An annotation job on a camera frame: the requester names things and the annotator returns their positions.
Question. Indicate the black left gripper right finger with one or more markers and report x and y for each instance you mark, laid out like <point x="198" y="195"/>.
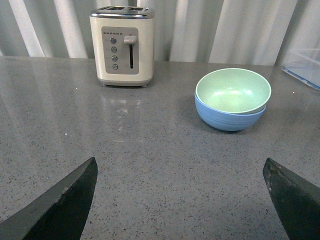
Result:
<point x="296" y="201"/>

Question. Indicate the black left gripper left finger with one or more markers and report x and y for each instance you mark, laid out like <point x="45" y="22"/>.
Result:
<point x="58" y="214"/>

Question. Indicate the blue bowl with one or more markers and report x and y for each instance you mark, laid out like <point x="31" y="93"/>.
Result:
<point x="226" y="121"/>

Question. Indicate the green bowl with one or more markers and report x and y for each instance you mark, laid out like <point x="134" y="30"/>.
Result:
<point x="234" y="91"/>

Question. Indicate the clear plastic container blue rim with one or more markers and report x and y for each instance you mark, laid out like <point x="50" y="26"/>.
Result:
<point x="304" y="65"/>

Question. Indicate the cream two-slot toaster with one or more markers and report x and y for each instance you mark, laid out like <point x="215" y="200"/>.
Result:
<point x="123" y="43"/>

